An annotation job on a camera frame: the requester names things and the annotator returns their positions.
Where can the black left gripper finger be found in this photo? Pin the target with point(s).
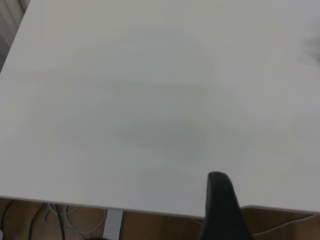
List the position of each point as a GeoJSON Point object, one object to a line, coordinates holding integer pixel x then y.
{"type": "Point", "coordinates": [222, 212]}

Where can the black round floor object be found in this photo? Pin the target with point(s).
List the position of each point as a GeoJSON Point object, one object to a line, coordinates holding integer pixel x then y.
{"type": "Point", "coordinates": [98, 239]}

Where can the white table leg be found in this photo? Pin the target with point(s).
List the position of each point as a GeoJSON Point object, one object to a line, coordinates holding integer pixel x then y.
{"type": "Point", "coordinates": [112, 225]}

